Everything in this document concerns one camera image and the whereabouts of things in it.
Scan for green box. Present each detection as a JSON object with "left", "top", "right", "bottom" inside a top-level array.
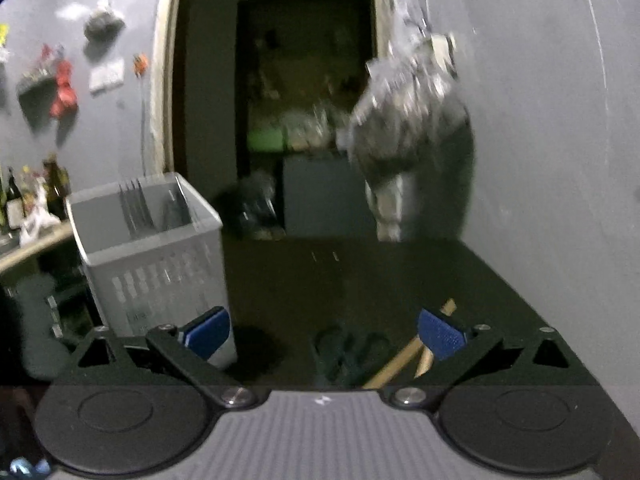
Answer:
[{"left": 247, "top": 126, "right": 284, "bottom": 154}]

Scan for white perforated plastic basket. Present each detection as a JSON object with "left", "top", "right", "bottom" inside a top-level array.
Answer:
[{"left": 66, "top": 172, "right": 239, "bottom": 369}]

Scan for light blue object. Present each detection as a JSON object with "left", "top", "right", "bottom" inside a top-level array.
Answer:
[{"left": 7, "top": 456, "right": 52, "bottom": 478}]

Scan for plastic bag hanging on wall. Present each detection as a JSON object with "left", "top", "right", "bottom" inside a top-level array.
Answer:
[{"left": 400, "top": 15, "right": 461, "bottom": 81}]

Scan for wooden chopstick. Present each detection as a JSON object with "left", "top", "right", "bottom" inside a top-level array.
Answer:
[
  {"left": 361, "top": 335, "right": 427, "bottom": 390},
  {"left": 414, "top": 298, "right": 458, "bottom": 379}
]

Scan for metal wall rack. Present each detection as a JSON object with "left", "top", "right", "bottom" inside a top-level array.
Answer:
[{"left": 16, "top": 65, "right": 57, "bottom": 98}]

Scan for black trash bag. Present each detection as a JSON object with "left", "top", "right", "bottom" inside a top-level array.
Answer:
[{"left": 222, "top": 170, "right": 287, "bottom": 240}]

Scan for beige kitchen counter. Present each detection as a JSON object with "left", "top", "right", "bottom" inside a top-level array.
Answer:
[{"left": 0, "top": 222, "right": 77, "bottom": 275}]

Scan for white wall switch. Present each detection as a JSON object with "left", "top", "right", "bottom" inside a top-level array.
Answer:
[{"left": 88, "top": 57, "right": 126, "bottom": 93}]

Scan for row of bottles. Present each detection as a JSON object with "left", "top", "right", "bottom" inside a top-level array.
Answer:
[{"left": 0, "top": 152, "right": 72, "bottom": 233}]

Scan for red plastic bag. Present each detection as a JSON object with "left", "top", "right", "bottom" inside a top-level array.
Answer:
[
  {"left": 54, "top": 59, "right": 76, "bottom": 92},
  {"left": 49, "top": 89, "right": 79, "bottom": 120}
]

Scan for hanging bag grey contents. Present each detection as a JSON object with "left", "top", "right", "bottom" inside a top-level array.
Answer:
[{"left": 81, "top": 0, "right": 127, "bottom": 43}]

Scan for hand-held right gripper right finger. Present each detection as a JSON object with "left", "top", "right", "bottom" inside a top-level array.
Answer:
[{"left": 391, "top": 308, "right": 598, "bottom": 408}]

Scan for hanging plastic bag dried goods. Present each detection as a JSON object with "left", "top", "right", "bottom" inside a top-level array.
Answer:
[{"left": 346, "top": 35, "right": 472, "bottom": 188}]

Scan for dark green handled scissors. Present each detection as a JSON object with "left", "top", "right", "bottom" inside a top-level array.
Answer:
[{"left": 311, "top": 324, "right": 394, "bottom": 389}]

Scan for metal fork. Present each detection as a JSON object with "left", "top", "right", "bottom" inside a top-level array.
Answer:
[{"left": 118, "top": 178, "right": 157, "bottom": 237}]

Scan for grey cabinet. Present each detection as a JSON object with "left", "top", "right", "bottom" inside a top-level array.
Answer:
[{"left": 281, "top": 152, "right": 378, "bottom": 237}]

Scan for dark wooden cupboard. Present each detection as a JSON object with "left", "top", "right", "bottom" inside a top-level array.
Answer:
[{"left": 235, "top": 0, "right": 376, "bottom": 161}]

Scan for cream door frame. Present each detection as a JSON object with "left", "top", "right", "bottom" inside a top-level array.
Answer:
[{"left": 149, "top": 0, "right": 401, "bottom": 181}]

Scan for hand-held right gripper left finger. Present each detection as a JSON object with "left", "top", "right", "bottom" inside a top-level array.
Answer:
[{"left": 62, "top": 307, "right": 257, "bottom": 409}]

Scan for white cloth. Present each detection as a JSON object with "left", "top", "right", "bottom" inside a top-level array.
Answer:
[{"left": 19, "top": 209, "right": 62, "bottom": 247}]

